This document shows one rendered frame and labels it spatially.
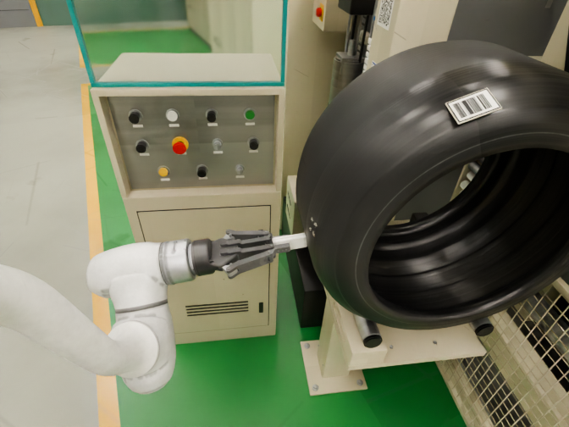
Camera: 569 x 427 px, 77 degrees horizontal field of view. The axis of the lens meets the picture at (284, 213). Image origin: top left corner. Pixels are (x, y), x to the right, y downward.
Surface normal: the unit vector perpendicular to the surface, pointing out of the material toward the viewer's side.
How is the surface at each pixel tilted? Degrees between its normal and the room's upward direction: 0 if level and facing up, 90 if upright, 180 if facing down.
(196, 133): 90
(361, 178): 68
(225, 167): 90
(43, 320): 94
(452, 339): 0
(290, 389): 0
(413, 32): 90
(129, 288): 50
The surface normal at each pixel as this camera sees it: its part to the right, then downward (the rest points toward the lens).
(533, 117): 0.12, 0.46
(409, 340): 0.04, -0.79
